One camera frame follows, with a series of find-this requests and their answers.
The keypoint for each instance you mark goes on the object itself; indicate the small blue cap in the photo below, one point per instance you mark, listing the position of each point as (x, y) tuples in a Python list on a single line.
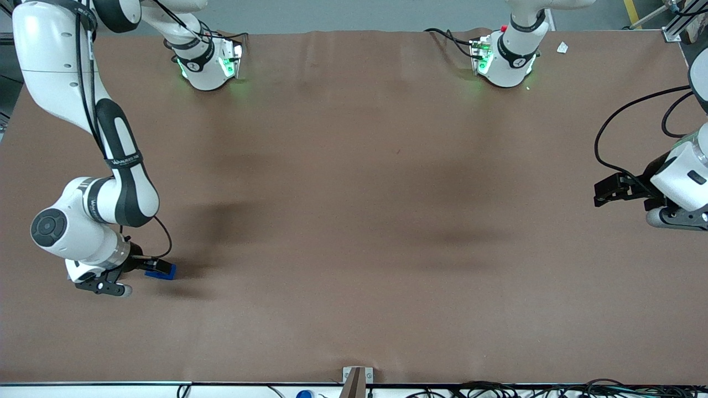
[(305, 394)]

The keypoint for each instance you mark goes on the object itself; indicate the gray bracket with brown post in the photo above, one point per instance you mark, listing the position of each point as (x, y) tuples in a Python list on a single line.
[(357, 381)]

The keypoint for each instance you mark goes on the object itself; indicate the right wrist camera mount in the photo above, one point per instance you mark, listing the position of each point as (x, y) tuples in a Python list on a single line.
[(102, 286)]

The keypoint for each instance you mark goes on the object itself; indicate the brown table cover sheet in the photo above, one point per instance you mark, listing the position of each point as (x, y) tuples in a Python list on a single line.
[(354, 221)]

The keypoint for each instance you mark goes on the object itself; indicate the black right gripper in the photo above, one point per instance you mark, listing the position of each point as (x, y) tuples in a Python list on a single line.
[(136, 261)]

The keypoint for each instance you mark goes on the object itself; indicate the thin wooden stick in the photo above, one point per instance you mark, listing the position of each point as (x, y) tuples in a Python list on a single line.
[(647, 19)]

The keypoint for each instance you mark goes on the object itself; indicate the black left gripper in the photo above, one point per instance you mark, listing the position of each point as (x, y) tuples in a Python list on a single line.
[(645, 186)]

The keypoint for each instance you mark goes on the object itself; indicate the white table edge rail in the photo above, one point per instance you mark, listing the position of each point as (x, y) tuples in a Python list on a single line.
[(110, 391)]

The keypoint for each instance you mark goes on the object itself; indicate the aluminium frame profile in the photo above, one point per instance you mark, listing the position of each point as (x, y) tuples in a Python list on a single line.
[(672, 34), (5, 37)]

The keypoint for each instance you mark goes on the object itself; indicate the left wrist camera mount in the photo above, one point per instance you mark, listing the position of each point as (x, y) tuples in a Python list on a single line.
[(677, 219)]

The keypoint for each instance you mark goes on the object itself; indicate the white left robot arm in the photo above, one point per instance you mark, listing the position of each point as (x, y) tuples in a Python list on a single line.
[(506, 66)]

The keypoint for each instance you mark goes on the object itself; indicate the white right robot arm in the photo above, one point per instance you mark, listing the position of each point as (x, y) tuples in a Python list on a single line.
[(55, 55)]

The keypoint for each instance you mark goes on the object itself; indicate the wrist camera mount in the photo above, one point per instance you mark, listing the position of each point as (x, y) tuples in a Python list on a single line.
[(102, 286), (677, 219)]

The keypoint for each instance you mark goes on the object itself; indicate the blue plastic insert part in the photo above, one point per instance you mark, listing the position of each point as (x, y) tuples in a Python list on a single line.
[(166, 277)]

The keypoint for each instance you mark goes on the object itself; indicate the small white paper scrap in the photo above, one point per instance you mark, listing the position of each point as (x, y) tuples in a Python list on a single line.
[(562, 47)]

